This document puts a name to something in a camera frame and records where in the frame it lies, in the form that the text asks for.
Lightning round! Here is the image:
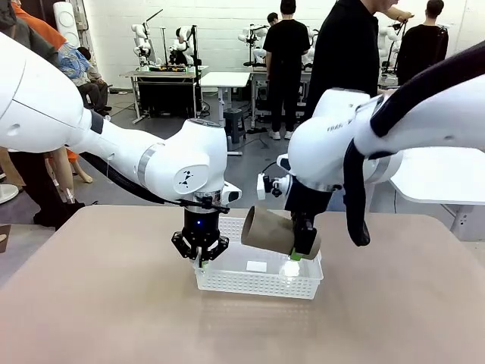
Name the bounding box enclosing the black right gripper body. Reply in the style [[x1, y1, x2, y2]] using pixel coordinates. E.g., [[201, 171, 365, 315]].
[[283, 181, 335, 221]]

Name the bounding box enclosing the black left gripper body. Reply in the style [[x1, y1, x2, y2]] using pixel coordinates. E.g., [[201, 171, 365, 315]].
[[181, 207, 221, 248]]

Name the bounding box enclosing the brown cardboard tube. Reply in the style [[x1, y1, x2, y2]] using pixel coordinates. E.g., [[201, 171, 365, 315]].
[[240, 206, 323, 262]]

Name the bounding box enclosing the white perforated plastic basket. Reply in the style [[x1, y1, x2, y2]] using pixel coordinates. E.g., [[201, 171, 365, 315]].
[[193, 216, 324, 301]]

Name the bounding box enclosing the bare outstretched forearm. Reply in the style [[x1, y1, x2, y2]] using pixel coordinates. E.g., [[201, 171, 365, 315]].
[[378, 5, 415, 21]]

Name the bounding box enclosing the grey plastic stool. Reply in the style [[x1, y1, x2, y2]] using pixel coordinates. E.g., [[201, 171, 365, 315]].
[[222, 108, 246, 144]]

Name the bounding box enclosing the grey metal workbench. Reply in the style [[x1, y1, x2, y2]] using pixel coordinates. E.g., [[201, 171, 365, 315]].
[[249, 67, 315, 118]]

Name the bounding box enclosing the grey workbench with black panel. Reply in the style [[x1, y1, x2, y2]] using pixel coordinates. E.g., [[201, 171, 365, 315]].
[[120, 64, 210, 126]]

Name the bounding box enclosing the white height-adjustable desk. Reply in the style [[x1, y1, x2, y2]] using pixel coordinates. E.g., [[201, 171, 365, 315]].
[[199, 71, 252, 155]]

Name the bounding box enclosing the person in black shirt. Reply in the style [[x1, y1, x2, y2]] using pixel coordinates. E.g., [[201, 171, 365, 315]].
[[305, 0, 380, 121]]

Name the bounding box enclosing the standing person black t-shirt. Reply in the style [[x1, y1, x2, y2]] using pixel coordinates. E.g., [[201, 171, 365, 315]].
[[263, 0, 311, 140]]

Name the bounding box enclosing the seated person patterned shirt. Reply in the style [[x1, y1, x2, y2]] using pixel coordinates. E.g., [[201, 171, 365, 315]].
[[58, 42, 113, 117]]

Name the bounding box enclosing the white round floor base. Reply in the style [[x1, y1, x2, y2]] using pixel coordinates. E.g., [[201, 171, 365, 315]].
[[0, 184, 20, 205]]

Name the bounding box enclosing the person in black long sleeves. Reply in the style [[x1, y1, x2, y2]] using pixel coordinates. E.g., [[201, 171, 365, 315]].
[[396, 0, 450, 87]]

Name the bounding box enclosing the white tower fan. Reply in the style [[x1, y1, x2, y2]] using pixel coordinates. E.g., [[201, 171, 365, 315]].
[[52, 1, 81, 49]]

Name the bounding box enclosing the mannequin in green jacket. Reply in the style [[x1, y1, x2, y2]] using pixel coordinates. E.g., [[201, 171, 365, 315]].
[[0, 0, 86, 231]]

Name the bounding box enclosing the mannequin in orange clothes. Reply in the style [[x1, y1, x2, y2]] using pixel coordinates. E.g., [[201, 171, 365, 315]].
[[14, 1, 68, 50]]

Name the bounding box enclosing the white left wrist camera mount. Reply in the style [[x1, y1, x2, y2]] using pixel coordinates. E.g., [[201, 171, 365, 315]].
[[223, 180, 243, 202]]

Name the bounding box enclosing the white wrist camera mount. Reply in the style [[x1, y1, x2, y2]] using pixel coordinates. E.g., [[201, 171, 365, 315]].
[[256, 162, 292, 201], [223, 180, 243, 202]]

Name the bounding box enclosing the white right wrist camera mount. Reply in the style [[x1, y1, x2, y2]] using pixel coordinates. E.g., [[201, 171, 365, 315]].
[[256, 162, 292, 201]]

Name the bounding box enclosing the black cable sleeve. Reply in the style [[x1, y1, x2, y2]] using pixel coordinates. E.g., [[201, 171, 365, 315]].
[[343, 41, 485, 248]]

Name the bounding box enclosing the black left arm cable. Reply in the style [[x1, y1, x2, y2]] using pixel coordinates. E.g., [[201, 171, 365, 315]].
[[79, 151, 232, 213]]

